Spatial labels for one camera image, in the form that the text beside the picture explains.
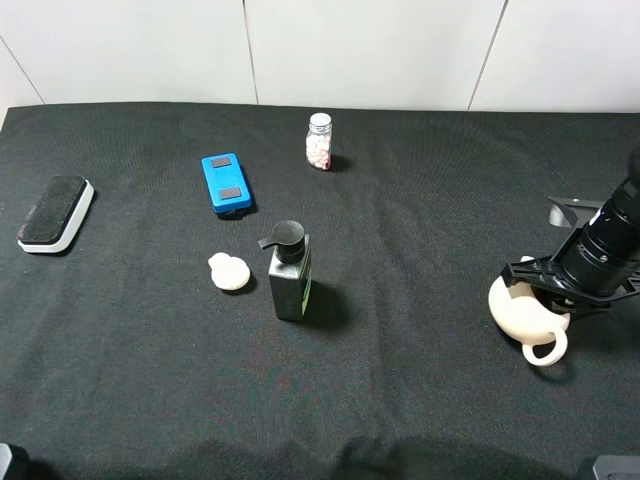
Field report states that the blue whiteboard eraser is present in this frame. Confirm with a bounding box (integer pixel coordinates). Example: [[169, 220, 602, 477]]
[[201, 153, 253, 218]]

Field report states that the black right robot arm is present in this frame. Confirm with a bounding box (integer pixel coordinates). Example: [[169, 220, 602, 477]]
[[501, 149, 639, 313]]

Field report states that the clear pill bottle white cap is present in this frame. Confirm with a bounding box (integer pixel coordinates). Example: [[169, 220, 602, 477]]
[[305, 112, 332, 171]]

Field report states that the cream ceramic teapot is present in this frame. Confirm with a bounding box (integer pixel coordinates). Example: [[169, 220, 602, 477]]
[[488, 276, 571, 367]]

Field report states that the white black whiteboard eraser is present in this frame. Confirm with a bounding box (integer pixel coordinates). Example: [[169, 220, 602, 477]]
[[17, 176, 95, 255]]

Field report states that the black pump dispenser bottle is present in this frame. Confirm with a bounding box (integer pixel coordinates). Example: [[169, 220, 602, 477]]
[[258, 220, 312, 322]]

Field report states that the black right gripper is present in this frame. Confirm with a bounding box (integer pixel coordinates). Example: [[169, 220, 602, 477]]
[[502, 256, 639, 316]]

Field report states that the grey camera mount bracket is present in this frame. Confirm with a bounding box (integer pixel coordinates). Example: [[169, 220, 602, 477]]
[[548, 197, 603, 229]]

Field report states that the cream teapot lid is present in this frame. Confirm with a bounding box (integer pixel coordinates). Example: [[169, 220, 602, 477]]
[[207, 252, 251, 291]]

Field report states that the black tablecloth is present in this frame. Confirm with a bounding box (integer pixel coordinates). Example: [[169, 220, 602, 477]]
[[1, 103, 639, 479]]

